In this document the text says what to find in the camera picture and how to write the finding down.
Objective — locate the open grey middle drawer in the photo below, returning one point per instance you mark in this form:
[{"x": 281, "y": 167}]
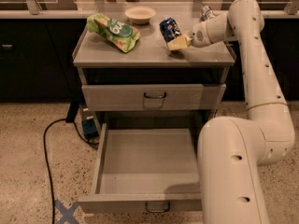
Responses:
[{"x": 144, "y": 170}]

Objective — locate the silver soda can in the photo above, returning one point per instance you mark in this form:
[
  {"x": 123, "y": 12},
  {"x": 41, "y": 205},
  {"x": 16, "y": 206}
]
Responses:
[{"x": 206, "y": 12}]

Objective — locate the green chip bag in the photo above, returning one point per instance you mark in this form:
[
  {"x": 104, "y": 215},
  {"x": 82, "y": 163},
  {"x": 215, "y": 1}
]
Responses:
[{"x": 121, "y": 35}]

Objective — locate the blue tape cross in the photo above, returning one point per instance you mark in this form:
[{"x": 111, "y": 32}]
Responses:
[{"x": 67, "y": 213}]

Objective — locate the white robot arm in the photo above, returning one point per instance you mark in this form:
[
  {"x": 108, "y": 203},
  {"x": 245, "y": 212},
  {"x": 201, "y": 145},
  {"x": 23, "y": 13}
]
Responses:
[{"x": 230, "y": 149}]

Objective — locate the blue power box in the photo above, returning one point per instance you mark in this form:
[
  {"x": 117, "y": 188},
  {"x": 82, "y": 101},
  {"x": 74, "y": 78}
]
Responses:
[{"x": 87, "y": 121}]

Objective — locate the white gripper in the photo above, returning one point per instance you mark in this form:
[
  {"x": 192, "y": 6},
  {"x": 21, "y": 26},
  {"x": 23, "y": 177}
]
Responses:
[{"x": 200, "y": 35}]

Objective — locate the beige paper bowl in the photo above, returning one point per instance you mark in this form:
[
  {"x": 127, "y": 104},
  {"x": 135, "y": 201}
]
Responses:
[{"x": 140, "y": 15}]

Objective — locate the grey drawer cabinet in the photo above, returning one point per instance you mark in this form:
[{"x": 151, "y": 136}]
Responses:
[{"x": 152, "y": 63}]

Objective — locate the blue pepsi can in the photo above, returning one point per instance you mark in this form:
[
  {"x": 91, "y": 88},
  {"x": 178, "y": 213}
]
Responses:
[{"x": 169, "y": 29}]

